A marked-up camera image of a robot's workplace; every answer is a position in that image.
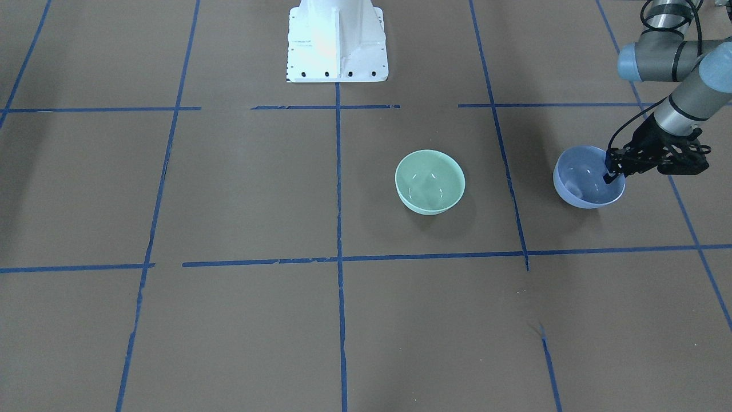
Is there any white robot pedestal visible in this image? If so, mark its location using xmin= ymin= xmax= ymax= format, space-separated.
xmin=285 ymin=1 xmax=389 ymax=83

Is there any green bowl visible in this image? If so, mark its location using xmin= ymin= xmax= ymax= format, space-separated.
xmin=394 ymin=149 xmax=466 ymax=216

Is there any blue bowl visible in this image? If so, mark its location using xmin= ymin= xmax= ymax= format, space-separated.
xmin=552 ymin=145 xmax=626 ymax=209

